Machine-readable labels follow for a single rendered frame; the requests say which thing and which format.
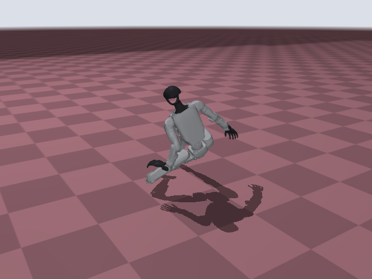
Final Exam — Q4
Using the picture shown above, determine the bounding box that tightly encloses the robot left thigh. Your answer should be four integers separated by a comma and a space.
146, 149, 194, 182

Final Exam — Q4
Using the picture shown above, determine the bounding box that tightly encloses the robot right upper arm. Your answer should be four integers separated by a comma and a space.
191, 101, 218, 123

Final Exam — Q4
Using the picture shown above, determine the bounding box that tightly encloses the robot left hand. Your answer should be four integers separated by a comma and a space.
147, 160, 169, 171

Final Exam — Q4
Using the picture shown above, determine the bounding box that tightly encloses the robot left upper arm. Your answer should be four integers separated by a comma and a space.
163, 116, 183, 153

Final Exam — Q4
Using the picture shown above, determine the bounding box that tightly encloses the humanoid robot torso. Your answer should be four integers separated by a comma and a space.
169, 101, 208, 160

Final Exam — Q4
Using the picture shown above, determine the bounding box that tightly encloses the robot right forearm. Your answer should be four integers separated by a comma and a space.
213, 112, 229, 131

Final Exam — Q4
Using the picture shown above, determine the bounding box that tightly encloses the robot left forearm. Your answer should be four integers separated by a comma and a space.
165, 144, 178, 172

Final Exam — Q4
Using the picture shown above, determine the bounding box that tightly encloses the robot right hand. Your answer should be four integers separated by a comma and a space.
225, 125, 238, 139

